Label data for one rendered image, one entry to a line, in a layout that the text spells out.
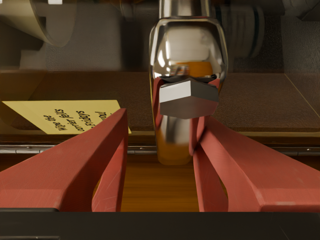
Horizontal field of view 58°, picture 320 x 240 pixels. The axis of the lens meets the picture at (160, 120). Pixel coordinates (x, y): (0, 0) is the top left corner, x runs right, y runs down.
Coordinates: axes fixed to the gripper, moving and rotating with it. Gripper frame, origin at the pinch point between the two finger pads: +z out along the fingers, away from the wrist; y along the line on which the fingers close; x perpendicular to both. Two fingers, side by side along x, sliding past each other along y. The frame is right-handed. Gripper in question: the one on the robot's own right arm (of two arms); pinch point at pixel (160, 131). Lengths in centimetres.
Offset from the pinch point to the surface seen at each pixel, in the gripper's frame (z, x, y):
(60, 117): 8.1, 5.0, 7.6
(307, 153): 14.3, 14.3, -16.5
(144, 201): 11.8, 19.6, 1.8
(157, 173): 16.3, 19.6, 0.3
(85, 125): 9.3, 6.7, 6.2
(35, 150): 14.2, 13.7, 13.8
